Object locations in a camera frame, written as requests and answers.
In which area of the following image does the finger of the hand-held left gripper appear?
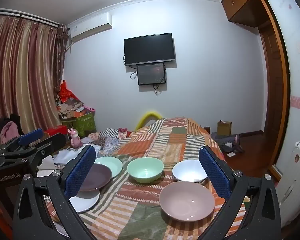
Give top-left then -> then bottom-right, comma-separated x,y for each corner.
0,129 -> 44,155
4,133 -> 67,167

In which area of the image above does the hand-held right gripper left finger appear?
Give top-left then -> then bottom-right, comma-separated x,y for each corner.
12,144 -> 103,240

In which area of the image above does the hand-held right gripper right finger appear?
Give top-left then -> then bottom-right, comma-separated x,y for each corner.
199,145 -> 282,240

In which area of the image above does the purple plate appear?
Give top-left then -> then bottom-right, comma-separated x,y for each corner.
77,164 -> 112,192

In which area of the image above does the white bowl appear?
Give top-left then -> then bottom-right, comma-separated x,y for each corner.
172,159 -> 208,185

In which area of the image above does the white plate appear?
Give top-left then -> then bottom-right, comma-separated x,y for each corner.
69,189 -> 100,214

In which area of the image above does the light green plate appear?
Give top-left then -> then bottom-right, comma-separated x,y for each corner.
94,156 -> 123,178

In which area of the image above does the pink bowl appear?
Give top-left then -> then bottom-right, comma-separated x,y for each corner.
159,181 -> 215,222

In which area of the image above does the green bowl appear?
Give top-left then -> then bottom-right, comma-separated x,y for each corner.
127,158 -> 164,183

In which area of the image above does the red box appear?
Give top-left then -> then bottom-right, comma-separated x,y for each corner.
44,126 -> 68,137

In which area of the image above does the white cloth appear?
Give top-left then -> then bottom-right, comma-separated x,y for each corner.
52,144 -> 101,171

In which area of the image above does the pink garment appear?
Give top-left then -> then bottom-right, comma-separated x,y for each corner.
0,121 -> 18,145

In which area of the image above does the pink rabbit toy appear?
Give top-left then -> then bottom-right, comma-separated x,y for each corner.
67,128 -> 84,149

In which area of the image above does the dark bag on floor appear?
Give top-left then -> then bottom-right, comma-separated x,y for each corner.
211,132 -> 246,154

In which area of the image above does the green storage box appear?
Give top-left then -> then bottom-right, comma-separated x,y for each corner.
62,112 -> 96,138

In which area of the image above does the pile of paper packaging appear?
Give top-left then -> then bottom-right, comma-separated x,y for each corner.
56,97 -> 90,119

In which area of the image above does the cardboard box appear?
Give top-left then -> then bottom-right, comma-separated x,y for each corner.
217,121 -> 232,136

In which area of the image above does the checkered patchwork cloth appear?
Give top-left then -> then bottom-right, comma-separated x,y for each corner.
87,127 -> 131,156

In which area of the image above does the red plastic bag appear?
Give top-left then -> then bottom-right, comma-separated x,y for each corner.
59,80 -> 77,101

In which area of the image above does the striped brown curtain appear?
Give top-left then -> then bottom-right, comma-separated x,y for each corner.
0,15 -> 68,144

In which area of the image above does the striped patchwork blanket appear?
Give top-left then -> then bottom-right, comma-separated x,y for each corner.
46,117 -> 248,240

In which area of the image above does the yellow foam noodle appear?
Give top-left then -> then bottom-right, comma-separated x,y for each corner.
135,110 -> 164,132

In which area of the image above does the wooden door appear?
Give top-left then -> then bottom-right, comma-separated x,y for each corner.
258,20 -> 290,180

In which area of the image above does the small black monitor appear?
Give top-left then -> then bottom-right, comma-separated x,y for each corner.
137,64 -> 166,86

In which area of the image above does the curtain rod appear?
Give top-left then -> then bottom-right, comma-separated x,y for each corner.
0,9 -> 61,27

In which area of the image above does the white wardrobe sliding door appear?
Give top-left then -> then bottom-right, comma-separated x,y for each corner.
264,0 -> 300,228

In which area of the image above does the white air conditioner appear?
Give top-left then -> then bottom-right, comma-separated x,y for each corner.
68,12 -> 113,43

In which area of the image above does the wooden overhead cabinet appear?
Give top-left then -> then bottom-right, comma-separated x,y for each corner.
221,0 -> 268,28

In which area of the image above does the black wall television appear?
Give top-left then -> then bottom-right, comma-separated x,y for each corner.
123,33 -> 176,67

